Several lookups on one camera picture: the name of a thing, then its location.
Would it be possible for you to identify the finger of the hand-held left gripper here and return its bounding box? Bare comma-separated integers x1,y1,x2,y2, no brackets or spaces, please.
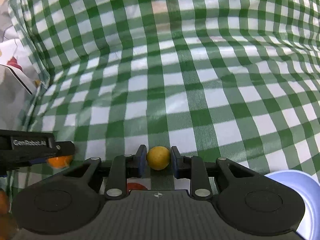
29,141,76,165

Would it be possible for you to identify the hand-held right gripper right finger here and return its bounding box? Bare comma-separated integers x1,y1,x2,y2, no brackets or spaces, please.
170,145,253,201

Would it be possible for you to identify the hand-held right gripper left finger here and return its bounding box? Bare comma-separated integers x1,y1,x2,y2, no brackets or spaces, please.
75,144,148,201

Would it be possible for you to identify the plastic-wrapped orange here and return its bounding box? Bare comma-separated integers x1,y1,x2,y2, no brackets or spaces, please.
47,155,74,169

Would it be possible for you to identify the small yellow round fruit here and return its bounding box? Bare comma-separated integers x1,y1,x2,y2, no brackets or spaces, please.
147,146,171,171

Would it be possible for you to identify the light blue plate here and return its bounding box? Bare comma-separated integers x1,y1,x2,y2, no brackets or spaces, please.
264,169,320,240

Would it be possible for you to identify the red tomato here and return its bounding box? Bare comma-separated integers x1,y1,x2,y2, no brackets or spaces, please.
126,182,148,196

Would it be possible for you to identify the round orange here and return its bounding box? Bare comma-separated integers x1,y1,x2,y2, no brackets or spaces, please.
0,188,11,216

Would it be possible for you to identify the white floral cloth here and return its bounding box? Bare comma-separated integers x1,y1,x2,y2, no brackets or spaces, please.
0,0,42,87

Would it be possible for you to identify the green checked tablecloth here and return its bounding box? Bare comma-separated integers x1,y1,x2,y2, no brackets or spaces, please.
5,0,320,198

